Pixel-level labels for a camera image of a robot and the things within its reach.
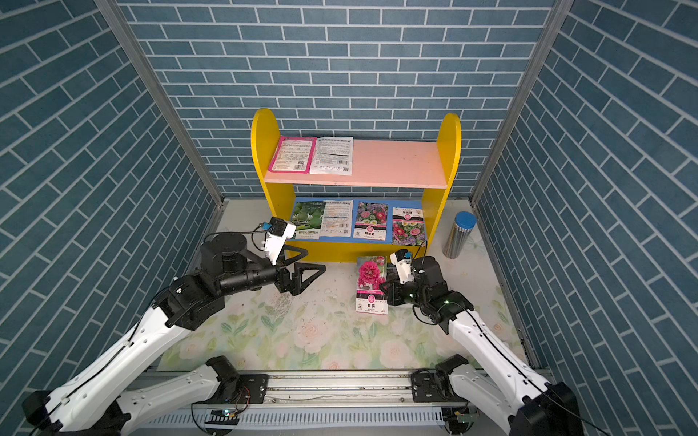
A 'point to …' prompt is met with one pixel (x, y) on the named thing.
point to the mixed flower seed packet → (371, 221)
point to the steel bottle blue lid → (464, 222)
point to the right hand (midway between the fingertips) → (383, 286)
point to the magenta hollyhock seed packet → (371, 287)
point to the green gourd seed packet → (307, 217)
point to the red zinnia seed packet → (408, 226)
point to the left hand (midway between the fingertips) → (322, 263)
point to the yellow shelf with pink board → (354, 197)
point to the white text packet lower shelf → (337, 218)
